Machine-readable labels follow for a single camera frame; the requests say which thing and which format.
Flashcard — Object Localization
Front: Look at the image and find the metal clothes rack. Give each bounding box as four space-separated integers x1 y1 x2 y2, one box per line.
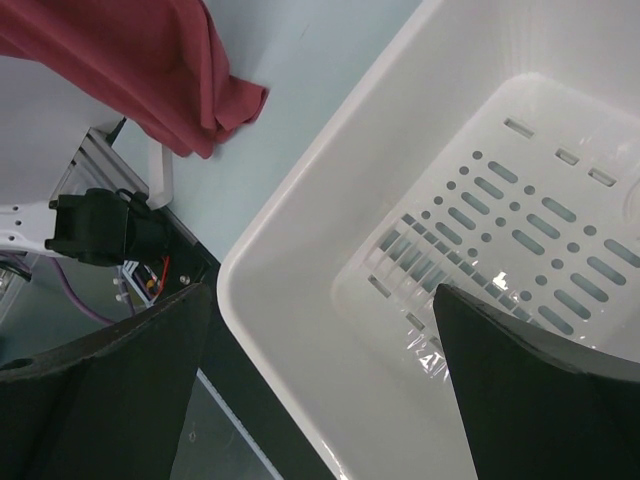
147 139 174 210

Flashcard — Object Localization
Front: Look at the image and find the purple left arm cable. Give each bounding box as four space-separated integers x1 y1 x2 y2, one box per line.
49 257 121 326

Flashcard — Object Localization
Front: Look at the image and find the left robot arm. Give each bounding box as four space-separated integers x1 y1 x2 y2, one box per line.
1 188 171 267

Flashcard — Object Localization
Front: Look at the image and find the red tank top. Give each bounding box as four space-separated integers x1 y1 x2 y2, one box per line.
1 1 268 158

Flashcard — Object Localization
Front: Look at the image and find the white plastic basket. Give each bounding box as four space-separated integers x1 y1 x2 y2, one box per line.
217 1 639 479

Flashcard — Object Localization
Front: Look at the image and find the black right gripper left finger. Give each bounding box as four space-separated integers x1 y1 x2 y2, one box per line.
1 284 212 479

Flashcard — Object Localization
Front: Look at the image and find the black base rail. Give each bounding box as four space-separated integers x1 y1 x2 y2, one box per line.
149 204 331 480

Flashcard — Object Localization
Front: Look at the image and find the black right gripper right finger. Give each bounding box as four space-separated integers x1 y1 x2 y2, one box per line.
433 284 639 479

